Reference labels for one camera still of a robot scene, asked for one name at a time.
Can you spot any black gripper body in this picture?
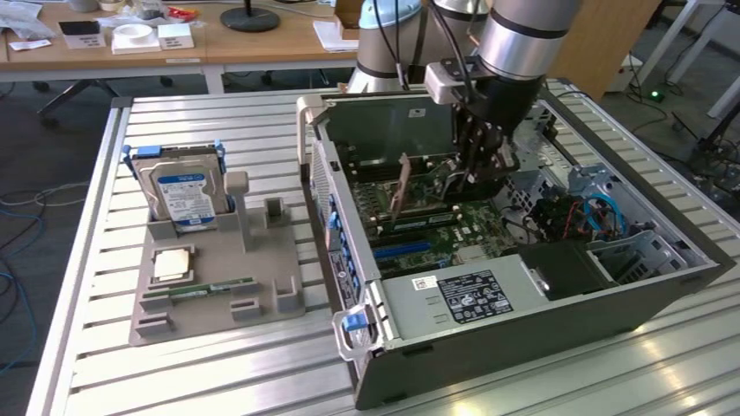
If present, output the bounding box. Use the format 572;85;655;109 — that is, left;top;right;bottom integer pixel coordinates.
458;75;546;136

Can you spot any graphics card with metal bracket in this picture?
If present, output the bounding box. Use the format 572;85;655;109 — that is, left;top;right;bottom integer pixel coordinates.
388;151;514;227

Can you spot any green RAM stick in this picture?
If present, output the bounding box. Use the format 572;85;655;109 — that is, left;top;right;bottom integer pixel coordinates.
143;277;258;301
392;211;459;234

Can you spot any wooden cabinet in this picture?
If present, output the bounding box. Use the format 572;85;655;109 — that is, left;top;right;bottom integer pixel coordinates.
547;0;666;100

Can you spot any green Dell motherboard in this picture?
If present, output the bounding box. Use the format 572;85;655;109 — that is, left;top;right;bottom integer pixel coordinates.
339;142;523;279

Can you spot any silver chipset heatsink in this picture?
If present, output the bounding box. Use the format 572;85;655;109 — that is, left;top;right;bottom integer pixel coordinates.
460;245;494;264

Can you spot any blue expansion slot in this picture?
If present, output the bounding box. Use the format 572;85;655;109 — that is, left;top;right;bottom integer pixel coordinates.
371;241;434;261

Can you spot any black plastic air shroud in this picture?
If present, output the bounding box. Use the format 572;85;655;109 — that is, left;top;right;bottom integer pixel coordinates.
518;239;615;301

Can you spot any stack of white papers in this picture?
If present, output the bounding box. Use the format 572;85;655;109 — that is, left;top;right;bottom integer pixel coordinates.
312;18;362;54

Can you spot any brown cardboard box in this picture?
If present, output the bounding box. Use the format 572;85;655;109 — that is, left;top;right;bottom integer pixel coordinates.
335;0;367;30

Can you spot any grey power supply unit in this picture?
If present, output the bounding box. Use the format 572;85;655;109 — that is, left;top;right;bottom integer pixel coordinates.
378;253;550;342

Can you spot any grey metal disk bay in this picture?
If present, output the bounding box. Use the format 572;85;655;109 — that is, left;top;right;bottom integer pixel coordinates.
586;231;692;286

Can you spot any grey 3D-printed parts rack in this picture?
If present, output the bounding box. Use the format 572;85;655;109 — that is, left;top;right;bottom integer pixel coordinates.
127;170;310;348

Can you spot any wooden desk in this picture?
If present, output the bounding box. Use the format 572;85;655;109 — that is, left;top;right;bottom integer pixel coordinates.
0;0;371;94

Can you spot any open grey PC case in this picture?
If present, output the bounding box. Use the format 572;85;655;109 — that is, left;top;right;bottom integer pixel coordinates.
295;77;726;411

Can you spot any black round lamp base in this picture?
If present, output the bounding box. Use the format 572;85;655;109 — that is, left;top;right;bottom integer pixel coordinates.
219;0;283;33

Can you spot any hard disk with blue carrier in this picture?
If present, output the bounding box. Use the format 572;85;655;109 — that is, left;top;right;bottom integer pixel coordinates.
122;139;228;231

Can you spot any plain white box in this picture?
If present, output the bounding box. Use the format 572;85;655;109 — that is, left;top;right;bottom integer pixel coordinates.
156;23;195;50

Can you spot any silver CPU chip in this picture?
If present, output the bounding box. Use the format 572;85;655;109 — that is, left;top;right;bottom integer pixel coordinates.
152;250;194;282

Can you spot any white box with black top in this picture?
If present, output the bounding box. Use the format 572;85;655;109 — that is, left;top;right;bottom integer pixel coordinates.
58;20;108;50

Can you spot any clear plastic bag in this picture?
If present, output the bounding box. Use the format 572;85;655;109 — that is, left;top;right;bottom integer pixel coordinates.
0;0;47;41

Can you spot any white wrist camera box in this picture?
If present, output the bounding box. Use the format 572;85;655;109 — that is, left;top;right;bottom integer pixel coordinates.
423;57;494;106

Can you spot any black wire bundle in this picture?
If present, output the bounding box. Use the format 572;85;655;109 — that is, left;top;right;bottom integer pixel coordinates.
527;197;587;243

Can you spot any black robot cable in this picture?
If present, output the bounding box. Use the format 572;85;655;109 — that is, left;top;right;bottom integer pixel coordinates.
371;0;407;88

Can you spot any blue data wire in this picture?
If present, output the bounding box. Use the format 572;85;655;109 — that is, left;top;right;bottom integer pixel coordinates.
582;193;631;241

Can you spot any white table frame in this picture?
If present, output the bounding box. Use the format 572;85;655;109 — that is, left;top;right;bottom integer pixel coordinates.
631;0;740;119

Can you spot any white floor cable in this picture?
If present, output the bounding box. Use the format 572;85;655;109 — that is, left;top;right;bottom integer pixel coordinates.
0;180;90;208

